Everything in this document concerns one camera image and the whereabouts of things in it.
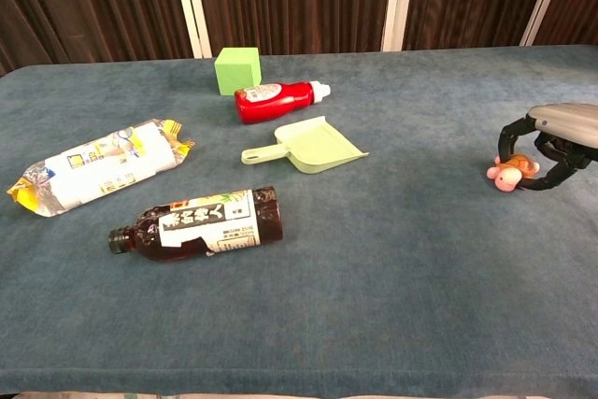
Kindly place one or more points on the clear yellow snack package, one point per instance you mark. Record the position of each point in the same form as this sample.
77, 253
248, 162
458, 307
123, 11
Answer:
103, 167

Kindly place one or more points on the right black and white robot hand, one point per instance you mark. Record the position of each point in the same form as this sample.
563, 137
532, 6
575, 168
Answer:
567, 121

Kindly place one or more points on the dark tea bottle white label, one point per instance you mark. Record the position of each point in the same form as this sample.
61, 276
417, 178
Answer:
201, 226

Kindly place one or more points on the small orange turtle toy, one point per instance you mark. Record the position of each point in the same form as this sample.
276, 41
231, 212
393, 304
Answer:
509, 177

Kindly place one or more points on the red sauce bottle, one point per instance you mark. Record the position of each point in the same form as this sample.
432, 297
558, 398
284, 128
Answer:
273, 100

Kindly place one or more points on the light green plastic dustpan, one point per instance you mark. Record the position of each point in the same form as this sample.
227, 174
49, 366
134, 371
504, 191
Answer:
313, 146

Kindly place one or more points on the blue table cloth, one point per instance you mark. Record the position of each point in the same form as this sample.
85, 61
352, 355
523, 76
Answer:
374, 254

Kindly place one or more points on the green foam cube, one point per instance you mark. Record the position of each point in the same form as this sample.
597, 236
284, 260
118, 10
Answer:
236, 72

